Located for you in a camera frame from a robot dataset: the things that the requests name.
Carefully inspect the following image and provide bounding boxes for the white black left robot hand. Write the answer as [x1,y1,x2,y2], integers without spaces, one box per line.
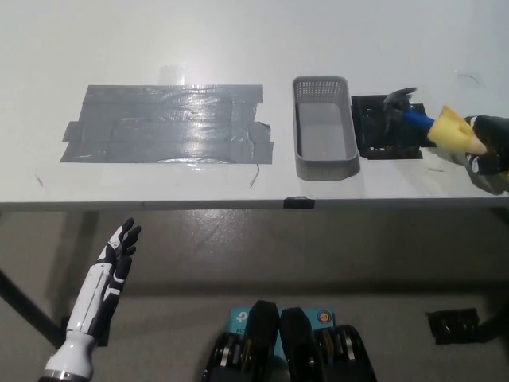
[65,217,142,340]

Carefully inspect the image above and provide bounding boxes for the hammer with yellow handle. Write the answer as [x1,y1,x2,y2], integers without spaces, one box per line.
[382,86,488,157]

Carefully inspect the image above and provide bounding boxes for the black table leg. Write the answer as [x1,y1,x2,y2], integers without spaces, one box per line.
[0,270,67,348]

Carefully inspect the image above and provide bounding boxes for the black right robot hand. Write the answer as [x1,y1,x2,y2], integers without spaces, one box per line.
[453,114,509,196]

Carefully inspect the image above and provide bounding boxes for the grey duct tape patch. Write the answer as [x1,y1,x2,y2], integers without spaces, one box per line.
[59,83,275,166]

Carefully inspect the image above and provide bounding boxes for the teal cardboard box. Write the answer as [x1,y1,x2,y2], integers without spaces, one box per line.
[228,306,337,361]

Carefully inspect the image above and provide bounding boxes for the grey perforated plastic basket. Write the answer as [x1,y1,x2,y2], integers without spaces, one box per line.
[292,75,362,181]

